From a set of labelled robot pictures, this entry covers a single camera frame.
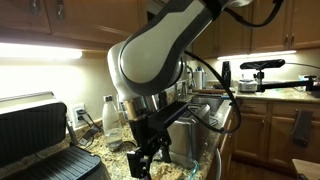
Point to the wooden lower cabinets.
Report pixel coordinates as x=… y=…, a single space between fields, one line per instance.
x=260 y=140

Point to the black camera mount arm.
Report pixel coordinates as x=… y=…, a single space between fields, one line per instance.
x=283 y=85

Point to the clear glass dish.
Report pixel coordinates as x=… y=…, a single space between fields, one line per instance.
x=194 y=168

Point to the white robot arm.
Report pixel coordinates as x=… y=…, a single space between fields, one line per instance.
x=150 y=50

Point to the black panini grill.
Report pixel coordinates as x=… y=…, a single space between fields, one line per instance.
x=33 y=133

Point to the chrome kitchen faucet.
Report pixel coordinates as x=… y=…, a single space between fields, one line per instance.
x=191 y=75

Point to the clear plastic bottle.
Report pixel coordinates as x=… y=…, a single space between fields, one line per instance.
x=111 y=126

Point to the black bottle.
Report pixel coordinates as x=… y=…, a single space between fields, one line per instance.
x=162 y=99

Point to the steel kitchen sink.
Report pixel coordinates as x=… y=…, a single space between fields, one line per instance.
x=206 y=100

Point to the under-cabinet light strip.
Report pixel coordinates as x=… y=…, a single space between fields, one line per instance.
x=260 y=53
x=33 y=51

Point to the dark hanging towel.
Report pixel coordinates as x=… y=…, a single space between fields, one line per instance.
x=301 y=128

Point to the black stereo camera bar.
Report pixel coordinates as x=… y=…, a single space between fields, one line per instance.
x=263 y=64

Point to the light wooden stool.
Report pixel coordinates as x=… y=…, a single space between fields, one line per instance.
x=306 y=168

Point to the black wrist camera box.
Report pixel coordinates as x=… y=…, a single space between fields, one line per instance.
x=166 y=115

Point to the wooden drawer cabinet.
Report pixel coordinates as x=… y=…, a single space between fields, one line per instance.
x=226 y=150

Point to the stainless steel toaster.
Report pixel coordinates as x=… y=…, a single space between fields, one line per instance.
x=193 y=133

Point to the toasted bread slice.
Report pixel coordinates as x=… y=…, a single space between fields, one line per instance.
x=166 y=171

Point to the white wall outlet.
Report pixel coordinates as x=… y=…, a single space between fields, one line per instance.
x=73 y=108

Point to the wooden upper cabinet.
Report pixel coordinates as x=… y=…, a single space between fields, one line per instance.
x=303 y=23
x=83 y=20

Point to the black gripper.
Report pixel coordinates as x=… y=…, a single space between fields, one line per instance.
x=148 y=133

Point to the white container blue lid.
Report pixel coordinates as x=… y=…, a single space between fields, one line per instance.
x=198 y=80

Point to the wooden cutting board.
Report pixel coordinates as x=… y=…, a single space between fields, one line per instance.
x=206 y=90

